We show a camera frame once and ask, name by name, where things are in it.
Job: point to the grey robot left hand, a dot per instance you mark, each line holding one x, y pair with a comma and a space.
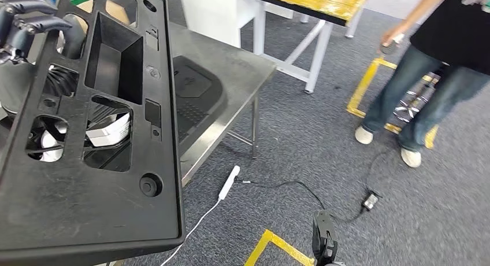
23, 26

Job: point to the person's hand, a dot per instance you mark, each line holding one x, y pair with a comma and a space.
391, 36

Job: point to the black plastic plate holder part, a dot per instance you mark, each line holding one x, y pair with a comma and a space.
95, 218

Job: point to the person's forearm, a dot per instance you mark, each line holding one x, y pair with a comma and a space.
425, 9

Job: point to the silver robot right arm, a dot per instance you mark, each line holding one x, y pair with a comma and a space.
335, 264

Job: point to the stainless steel workbench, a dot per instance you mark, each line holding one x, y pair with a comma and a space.
229, 65

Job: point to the yellow floor tape square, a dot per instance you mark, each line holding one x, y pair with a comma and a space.
361, 84

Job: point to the person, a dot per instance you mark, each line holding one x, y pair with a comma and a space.
451, 34

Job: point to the white table green yellow top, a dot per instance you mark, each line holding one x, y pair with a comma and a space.
319, 57

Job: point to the chrome chair base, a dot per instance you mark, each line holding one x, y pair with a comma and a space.
407, 111

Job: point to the brown cardboard box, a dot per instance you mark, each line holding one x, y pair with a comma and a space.
115, 13

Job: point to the white cabinet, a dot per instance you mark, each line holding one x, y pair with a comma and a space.
214, 15

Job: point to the black plastic panel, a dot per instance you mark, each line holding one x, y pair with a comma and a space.
195, 103

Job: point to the white power strip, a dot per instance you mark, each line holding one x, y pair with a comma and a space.
229, 183

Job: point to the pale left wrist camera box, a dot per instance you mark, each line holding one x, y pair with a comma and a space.
109, 132

